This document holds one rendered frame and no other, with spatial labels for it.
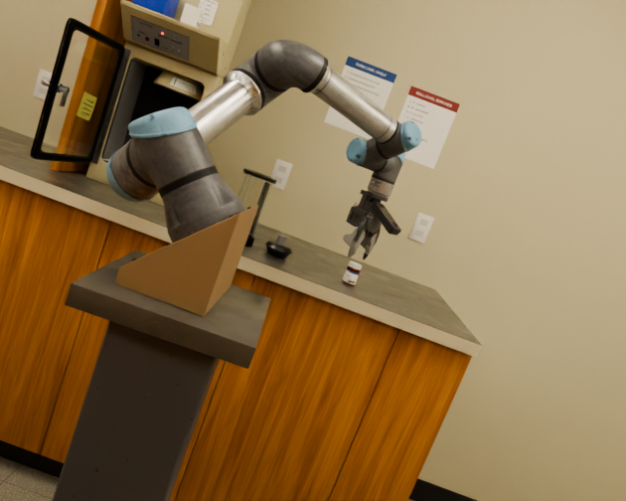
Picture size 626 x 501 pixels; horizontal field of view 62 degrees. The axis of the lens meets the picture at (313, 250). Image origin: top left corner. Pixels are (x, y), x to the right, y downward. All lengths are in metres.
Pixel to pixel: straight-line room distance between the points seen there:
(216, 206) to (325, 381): 0.82
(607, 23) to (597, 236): 0.84
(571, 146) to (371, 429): 1.40
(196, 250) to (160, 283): 0.09
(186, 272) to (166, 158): 0.20
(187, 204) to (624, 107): 1.93
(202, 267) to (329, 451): 0.95
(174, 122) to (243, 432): 1.04
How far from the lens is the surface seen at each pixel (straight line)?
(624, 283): 2.55
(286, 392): 1.64
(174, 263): 0.94
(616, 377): 2.66
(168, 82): 1.89
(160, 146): 0.97
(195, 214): 0.94
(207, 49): 1.77
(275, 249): 1.63
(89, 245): 1.67
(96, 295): 0.92
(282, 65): 1.28
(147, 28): 1.83
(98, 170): 1.93
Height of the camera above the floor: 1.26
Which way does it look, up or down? 9 degrees down
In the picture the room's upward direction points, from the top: 21 degrees clockwise
